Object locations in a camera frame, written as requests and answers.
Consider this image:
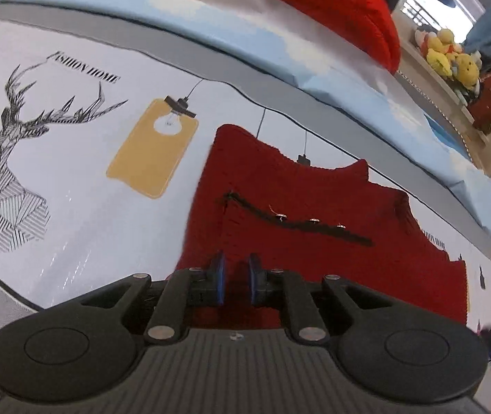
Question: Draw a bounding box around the yellow plush toy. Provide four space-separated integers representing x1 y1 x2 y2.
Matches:
449 49 482 91
425 28 456 76

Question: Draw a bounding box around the grey printed bed mat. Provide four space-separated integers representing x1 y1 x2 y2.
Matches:
0 0 491 397

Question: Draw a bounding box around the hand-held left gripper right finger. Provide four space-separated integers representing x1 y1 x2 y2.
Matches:
245 254 395 346

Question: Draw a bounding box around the red fluffy blanket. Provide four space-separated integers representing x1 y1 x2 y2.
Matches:
222 0 401 72

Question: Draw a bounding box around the window sill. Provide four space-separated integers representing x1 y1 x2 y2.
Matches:
394 39 491 144

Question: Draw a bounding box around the red knitted sweater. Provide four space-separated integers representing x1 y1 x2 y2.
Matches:
165 124 470 328

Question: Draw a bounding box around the light blue sheet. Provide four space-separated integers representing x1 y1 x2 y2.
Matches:
0 0 491 244

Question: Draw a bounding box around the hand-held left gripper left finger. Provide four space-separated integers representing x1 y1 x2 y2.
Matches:
79 252 229 346

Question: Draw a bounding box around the window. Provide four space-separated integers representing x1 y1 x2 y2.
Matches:
394 0 488 37

